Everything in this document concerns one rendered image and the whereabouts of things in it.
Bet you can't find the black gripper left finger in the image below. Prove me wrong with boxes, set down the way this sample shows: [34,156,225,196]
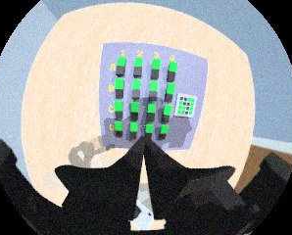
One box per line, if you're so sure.
[55,136,146,220]

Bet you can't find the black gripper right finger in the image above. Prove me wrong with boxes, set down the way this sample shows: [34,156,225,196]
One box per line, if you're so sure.
[145,136,236,220]

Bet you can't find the lavender switch panel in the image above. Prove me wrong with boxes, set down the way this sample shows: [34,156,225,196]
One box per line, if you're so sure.
[99,42,209,150]

